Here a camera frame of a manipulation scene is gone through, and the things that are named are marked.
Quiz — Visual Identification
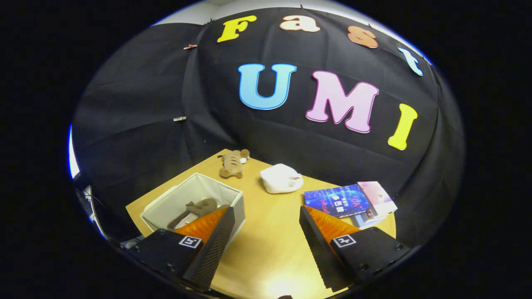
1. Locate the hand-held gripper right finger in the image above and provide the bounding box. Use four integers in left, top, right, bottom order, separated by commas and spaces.
299, 206, 412, 292

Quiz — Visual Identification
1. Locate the pink cover book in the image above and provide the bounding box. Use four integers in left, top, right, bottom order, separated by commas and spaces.
357, 181, 398, 217

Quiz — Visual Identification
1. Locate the light blue book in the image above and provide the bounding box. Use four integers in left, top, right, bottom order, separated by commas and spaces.
351, 211, 389, 229

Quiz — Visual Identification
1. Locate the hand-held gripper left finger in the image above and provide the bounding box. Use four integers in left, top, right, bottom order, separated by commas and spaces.
125, 206, 236, 291

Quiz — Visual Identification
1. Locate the grey fabric storage box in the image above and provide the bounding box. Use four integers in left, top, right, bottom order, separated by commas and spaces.
139, 172, 246, 250

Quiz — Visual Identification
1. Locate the white plush toy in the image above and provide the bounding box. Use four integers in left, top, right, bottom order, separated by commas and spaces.
260, 164, 304, 194

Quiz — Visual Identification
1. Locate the dark blue book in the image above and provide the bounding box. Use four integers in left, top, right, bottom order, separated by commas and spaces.
304, 184, 371, 218

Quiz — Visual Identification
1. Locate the brown plush toy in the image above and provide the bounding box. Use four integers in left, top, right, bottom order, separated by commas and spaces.
217, 149, 251, 179

